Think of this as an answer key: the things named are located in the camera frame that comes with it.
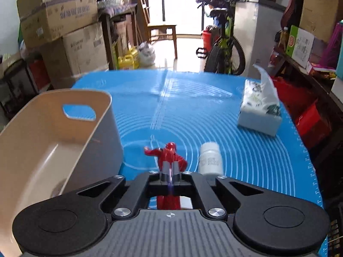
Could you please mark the blue silicone mat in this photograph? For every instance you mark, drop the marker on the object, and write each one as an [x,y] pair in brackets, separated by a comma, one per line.
[214,107]

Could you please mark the orange drink bottle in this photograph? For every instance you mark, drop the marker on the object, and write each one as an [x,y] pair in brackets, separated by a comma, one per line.
[283,40]

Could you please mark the tall brown cardboard box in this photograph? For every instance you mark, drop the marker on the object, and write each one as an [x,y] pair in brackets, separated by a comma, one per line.
[321,10]

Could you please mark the red toy figure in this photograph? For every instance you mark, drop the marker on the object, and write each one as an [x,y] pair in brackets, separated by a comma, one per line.
[168,152]

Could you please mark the white chest freezer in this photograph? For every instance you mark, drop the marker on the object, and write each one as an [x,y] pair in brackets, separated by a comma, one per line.
[257,32]

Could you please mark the red bag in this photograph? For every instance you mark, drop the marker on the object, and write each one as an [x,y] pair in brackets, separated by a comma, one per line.
[308,112]

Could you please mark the floral tissue box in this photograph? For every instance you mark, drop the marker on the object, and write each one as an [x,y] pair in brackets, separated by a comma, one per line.
[257,112]

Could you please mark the white plastic bag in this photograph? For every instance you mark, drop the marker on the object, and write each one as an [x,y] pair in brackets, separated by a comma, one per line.
[146,55]

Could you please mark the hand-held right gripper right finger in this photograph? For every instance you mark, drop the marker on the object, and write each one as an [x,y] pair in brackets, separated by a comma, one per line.
[205,190]

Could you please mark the green black bicycle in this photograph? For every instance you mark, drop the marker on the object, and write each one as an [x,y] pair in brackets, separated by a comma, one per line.
[225,50]

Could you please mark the open cardboard box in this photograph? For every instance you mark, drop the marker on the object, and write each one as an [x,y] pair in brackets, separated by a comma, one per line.
[61,16]

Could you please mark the teal box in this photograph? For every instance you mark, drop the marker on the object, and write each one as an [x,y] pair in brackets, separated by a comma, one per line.
[339,53]

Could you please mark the red canister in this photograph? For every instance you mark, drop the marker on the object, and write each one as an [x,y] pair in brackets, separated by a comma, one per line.
[207,41]

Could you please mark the wooden chair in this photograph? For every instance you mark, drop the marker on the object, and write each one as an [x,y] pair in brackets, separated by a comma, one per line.
[160,28]

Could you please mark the cluttered wooden table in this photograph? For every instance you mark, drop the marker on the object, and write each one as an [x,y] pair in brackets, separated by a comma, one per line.
[118,13]

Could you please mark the red white carton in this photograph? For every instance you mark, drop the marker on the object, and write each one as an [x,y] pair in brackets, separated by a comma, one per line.
[40,75]

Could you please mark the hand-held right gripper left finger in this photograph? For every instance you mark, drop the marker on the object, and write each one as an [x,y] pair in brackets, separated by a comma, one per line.
[136,190]

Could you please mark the yellow plastic jug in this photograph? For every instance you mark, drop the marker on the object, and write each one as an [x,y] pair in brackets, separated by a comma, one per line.
[125,63]
[135,57]

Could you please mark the large taped cardboard box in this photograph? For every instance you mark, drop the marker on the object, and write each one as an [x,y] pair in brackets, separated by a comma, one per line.
[80,50]

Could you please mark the black metal rack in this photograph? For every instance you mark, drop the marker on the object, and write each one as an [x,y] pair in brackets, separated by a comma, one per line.
[16,83]

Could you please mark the green white carton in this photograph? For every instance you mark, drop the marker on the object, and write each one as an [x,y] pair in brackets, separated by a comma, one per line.
[301,44]

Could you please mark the white pill bottle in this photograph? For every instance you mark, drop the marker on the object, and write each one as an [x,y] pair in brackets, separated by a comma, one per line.
[210,160]

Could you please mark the beige storage basket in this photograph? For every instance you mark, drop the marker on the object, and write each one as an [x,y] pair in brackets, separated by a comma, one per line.
[40,128]

